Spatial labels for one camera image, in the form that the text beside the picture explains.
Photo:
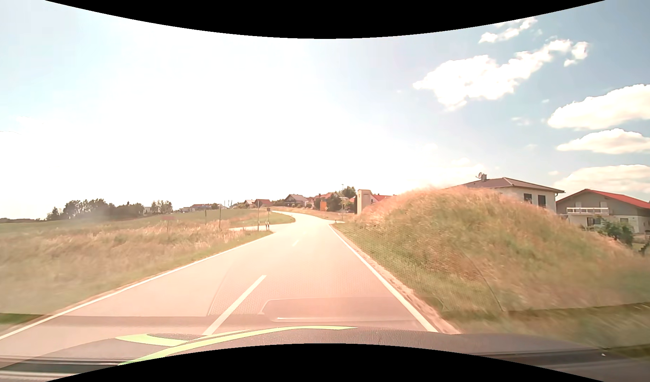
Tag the pole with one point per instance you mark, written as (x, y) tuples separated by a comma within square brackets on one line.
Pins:
[(220, 216)]

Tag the pale tower building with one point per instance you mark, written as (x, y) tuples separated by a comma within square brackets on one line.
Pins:
[(364, 200)]

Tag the green bush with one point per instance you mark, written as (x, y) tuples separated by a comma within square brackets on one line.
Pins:
[(617, 231)]

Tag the dry grass field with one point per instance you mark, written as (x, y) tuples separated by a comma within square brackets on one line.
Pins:
[(81, 260)]

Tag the grey house red roof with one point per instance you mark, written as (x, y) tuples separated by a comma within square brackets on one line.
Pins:
[(609, 209)]

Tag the dry grass bank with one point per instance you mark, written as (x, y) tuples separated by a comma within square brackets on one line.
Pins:
[(479, 249)]

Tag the grey asphalt road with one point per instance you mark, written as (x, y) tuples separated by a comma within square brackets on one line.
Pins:
[(304, 265)]

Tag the group of village houses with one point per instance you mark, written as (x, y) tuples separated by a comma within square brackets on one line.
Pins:
[(282, 201)]

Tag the white house brown roof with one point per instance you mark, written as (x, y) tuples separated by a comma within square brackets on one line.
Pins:
[(521, 190)]

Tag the car's own bonnet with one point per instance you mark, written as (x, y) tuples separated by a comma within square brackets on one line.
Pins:
[(463, 350)]

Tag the row of trees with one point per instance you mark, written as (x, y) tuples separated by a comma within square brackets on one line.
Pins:
[(99, 209)]

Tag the road sign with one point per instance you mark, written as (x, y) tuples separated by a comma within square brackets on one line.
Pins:
[(168, 218), (258, 212)]

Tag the road markings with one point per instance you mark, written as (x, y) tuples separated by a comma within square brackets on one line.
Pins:
[(235, 305)]

